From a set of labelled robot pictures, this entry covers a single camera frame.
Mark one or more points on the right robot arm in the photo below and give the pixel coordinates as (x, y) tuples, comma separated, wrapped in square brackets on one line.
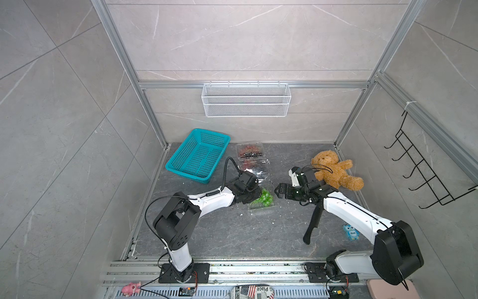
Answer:
[(395, 254)]

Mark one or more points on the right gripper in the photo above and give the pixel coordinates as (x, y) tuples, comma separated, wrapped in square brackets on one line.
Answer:
[(289, 188)]

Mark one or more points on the white wire mesh shelf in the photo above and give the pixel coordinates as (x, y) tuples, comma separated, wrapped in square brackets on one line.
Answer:
[(246, 99)]

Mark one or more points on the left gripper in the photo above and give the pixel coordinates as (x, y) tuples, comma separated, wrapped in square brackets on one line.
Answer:
[(257, 192)]

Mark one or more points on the black knife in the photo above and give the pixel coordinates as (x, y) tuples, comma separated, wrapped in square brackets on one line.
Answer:
[(314, 223)]

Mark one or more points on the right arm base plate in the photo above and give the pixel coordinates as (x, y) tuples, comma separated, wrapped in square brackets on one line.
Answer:
[(319, 272)]

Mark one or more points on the green grape bunch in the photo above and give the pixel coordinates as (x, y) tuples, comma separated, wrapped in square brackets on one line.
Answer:
[(265, 200)]

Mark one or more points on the clear plastic clamshell container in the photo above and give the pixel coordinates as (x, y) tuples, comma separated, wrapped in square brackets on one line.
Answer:
[(242, 145)]

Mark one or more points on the brown teddy bear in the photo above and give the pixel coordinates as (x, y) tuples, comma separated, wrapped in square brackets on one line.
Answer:
[(333, 172)]

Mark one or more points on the red grape bunch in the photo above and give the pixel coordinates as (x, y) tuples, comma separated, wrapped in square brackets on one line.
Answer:
[(250, 152)]

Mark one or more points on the blue owl toy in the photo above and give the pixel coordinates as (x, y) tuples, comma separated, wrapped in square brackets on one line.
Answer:
[(351, 232)]

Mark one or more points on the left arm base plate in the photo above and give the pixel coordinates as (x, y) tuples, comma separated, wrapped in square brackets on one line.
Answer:
[(196, 272)]

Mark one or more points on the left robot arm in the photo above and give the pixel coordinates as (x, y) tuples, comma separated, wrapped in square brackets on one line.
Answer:
[(174, 225)]

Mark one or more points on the pink pad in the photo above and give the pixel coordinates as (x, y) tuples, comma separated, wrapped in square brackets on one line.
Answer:
[(380, 289)]

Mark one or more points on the black wire hook rack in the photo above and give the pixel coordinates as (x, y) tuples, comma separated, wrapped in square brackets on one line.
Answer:
[(421, 165)]

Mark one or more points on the teal plastic basket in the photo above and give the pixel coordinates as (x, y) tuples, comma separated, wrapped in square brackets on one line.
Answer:
[(199, 155)]

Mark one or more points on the pink pig toy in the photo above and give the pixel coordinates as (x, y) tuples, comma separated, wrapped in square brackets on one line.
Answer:
[(131, 289)]

